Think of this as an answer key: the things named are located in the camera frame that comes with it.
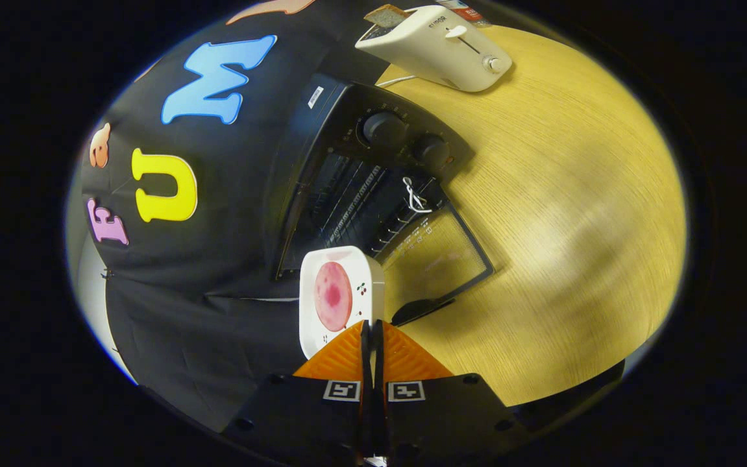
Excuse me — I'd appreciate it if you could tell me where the black toaster oven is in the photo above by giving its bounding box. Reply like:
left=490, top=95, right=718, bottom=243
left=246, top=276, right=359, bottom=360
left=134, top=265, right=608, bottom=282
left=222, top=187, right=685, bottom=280
left=263, top=73, right=496, bottom=327

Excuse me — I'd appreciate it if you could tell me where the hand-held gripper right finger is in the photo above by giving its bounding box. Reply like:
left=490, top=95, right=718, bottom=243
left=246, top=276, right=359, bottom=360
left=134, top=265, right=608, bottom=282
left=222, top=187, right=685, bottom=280
left=373, top=319, right=531, bottom=465

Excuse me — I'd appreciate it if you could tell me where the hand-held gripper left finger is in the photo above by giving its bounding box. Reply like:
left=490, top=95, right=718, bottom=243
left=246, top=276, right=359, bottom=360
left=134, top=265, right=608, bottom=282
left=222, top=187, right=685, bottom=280
left=224, top=319, right=374, bottom=465

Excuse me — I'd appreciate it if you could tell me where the white toaster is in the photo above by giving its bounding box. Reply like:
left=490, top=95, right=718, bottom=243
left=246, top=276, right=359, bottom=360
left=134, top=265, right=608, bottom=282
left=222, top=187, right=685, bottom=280
left=355, top=5, right=513, bottom=93

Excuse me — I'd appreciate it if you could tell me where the black backdrop cloth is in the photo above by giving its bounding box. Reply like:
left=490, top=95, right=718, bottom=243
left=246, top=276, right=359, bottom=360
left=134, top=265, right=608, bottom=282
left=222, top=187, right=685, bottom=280
left=78, top=0, right=390, bottom=432

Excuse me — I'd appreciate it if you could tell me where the bread slice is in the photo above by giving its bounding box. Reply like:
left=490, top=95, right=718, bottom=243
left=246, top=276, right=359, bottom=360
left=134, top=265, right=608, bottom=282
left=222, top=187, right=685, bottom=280
left=365, top=4, right=413, bottom=28

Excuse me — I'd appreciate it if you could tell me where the white string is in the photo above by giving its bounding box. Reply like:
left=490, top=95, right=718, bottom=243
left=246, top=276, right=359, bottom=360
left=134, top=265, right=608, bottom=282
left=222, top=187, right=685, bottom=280
left=402, top=176, right=433, bottom=214

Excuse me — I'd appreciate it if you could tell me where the pink ham slice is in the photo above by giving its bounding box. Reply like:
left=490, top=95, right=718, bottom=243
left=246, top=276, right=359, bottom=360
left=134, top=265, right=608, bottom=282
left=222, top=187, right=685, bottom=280
left=314, top=261, right=354, bottom=333

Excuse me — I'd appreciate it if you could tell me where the white square plate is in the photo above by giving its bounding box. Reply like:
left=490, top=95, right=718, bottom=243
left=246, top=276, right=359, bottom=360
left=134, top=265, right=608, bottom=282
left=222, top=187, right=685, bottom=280
left=299, top=245, right=386, bottom=361

